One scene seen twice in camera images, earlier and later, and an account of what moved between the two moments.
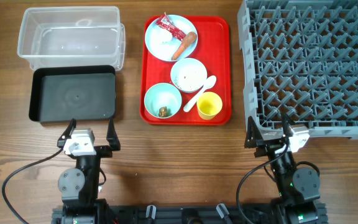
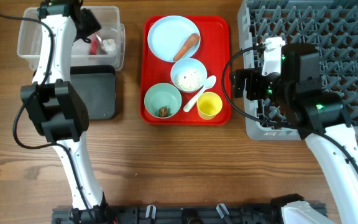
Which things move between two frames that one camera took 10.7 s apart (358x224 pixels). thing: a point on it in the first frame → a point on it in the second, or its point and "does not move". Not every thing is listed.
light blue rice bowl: (189, 74) does not move
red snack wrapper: (165, 22) → (94, 46)
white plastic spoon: (209, 83) does not move
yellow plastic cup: (209, 105) does not move
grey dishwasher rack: (316, 60) does not move
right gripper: (268, 146) → (253, 76)
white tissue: (160, 36) → (109, 45)
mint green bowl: (161, 95) does not move
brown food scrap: (163, 112) does not move
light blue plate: (163, 46) does not move
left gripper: (104, 151) → (93, 25)
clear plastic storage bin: (72, 35) does not move
